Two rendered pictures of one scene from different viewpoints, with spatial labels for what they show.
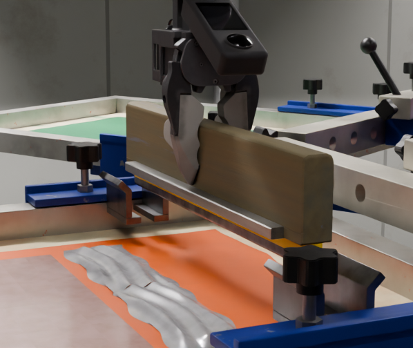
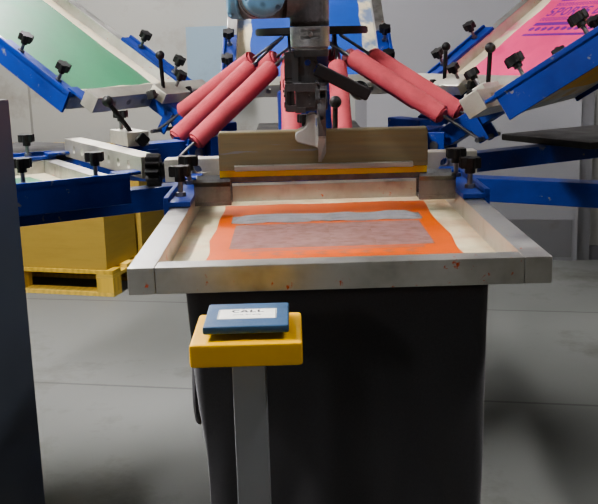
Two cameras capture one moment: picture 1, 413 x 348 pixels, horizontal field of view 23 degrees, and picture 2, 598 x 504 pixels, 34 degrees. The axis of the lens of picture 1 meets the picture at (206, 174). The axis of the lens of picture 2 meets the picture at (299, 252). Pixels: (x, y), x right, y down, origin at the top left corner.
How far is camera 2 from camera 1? 177 cm
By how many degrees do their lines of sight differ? 65
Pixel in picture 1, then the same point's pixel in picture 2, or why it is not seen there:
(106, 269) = (287, 218)
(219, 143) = (348, 135)
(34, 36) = not seen: outside the picture
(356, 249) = (338, 186)
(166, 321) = (386, 214)
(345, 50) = not seen: outside the picture
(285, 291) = (430, 184)
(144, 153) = (249, 158)
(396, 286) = (373, 194)
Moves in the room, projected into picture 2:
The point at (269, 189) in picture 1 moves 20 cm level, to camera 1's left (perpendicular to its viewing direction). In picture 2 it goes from (399, 147) to (364, 159)
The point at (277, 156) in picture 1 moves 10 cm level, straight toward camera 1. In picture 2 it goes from (406, 130) to (456, 131)
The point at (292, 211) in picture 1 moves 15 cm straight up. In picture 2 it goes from (419, 152) to (419, 74)
